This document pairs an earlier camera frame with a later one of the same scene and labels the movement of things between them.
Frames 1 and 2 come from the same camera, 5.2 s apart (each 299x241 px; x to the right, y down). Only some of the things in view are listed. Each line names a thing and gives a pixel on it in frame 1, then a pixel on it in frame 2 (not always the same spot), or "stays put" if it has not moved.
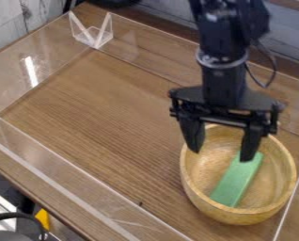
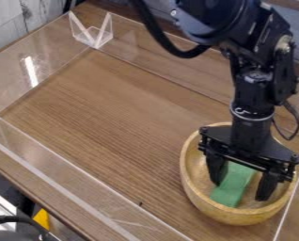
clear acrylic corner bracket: [92, 36] stays put
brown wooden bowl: [268, 188] stays put
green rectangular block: [236, 179] stays put
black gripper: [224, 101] -> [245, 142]
